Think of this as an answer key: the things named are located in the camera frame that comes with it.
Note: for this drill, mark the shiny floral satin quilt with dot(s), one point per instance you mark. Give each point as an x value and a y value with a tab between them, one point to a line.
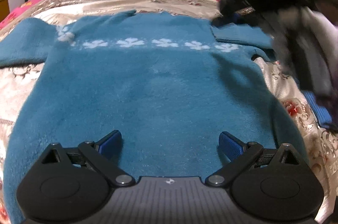
17	82

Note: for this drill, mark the blue cloth strip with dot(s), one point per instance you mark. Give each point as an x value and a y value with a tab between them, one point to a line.
321	113

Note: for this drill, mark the teal fleece sweater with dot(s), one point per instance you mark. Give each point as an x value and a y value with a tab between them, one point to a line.
169	83

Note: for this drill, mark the wooden side cabinet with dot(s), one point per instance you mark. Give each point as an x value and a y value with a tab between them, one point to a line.
4	9

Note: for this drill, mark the person's grey right sleeve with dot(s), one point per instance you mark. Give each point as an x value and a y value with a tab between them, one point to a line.
305	43

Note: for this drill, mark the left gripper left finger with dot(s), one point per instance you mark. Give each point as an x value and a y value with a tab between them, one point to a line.
98	155

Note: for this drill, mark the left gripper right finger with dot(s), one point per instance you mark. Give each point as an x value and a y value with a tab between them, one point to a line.
241	155

